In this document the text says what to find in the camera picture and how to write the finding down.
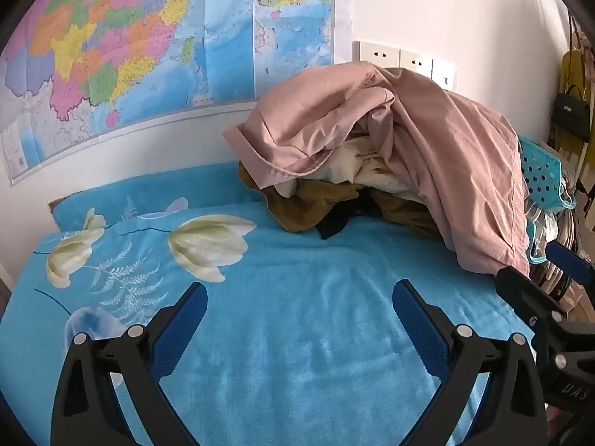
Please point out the turquoise plastic basket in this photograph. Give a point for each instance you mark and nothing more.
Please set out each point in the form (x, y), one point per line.
(541, 172)

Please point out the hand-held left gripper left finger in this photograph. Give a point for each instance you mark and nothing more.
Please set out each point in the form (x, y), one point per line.
(179, 334)

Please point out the pile of clothes hangers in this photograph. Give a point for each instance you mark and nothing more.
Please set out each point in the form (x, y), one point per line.
(553, 237)

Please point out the pink garment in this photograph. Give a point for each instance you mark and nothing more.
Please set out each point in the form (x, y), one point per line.
(441, 158)

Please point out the brown garment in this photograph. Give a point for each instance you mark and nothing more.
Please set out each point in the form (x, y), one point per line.
(302, 209)

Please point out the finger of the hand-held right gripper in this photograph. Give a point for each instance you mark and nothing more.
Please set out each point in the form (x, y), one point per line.
(567, 260)
(520, 290)

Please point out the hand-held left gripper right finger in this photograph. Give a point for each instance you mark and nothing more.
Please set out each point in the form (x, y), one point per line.
(418, 334)

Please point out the white wall socket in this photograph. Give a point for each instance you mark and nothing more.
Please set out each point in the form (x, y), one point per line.
(379, 53)
(445, 74)
(416, 62)

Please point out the blue floral bed sheet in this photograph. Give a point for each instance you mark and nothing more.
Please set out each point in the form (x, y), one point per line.
(288, 297)

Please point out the black garment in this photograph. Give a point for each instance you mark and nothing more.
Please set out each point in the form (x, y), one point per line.
(337, 225)

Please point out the black handbag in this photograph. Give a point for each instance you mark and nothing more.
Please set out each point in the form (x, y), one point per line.
(572, 111)

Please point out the cream garment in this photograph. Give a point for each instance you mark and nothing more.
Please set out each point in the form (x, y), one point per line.
(353, 162)

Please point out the colourful wall map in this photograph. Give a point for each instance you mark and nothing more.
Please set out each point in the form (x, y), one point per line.
(139, 46)

